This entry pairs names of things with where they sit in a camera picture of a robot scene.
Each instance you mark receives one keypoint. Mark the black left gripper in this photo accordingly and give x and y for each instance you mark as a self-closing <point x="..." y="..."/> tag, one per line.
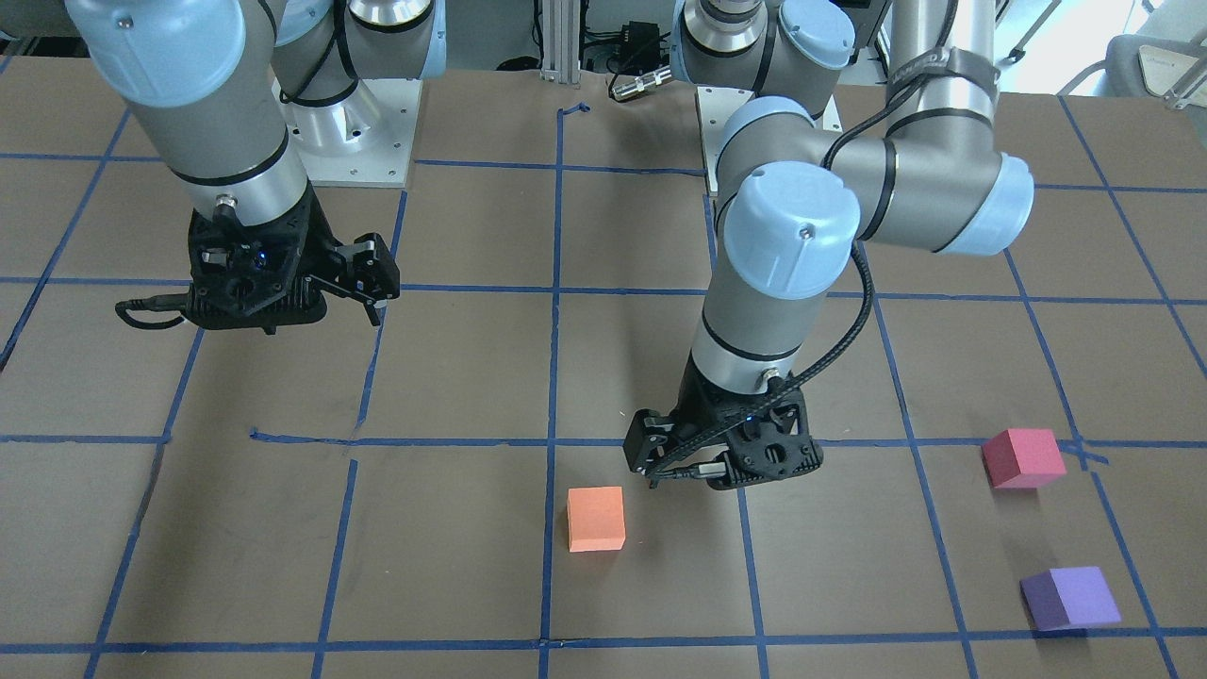
<point x="696" y="400"/>

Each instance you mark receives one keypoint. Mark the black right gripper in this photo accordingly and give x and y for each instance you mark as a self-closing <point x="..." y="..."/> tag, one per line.
<point x="321" y="242"/>

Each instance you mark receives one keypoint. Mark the orange foam cube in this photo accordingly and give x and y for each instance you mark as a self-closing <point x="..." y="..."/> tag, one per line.
<point x="596" y="519"/>

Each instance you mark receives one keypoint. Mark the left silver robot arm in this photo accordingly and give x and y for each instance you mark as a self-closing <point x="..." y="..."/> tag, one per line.
<point x="791" y="290"/>

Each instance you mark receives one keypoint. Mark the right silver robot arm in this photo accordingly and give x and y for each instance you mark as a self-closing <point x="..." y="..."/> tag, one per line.
<point x="232" y="94"/>

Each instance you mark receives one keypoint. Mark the red foam cube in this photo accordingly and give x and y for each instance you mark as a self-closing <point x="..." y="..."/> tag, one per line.
<point x="1023" y="458"/>

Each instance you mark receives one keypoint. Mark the silver cylindrical connector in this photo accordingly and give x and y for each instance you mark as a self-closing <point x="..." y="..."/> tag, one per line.
<point x="642" y="85"/>

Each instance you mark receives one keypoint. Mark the purple foam cube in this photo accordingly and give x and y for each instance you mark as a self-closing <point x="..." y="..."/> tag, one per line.
<point x="1069" y="598"/>

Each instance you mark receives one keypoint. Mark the black power adapter box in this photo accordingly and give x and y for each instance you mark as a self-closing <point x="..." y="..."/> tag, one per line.
<point x="637" y="38"/>

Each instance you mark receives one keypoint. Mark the grey chair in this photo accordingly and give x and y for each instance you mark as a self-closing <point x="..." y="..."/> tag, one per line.
<point x="1171" y="71"/>

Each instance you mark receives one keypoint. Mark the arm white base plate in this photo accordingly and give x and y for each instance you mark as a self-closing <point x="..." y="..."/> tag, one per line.
<point x="717" y="132"/>
<point x="372" y="141"/>

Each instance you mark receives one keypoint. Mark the aluminium profile post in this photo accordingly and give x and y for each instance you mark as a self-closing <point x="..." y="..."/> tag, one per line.
<point x="560" y="37"/>

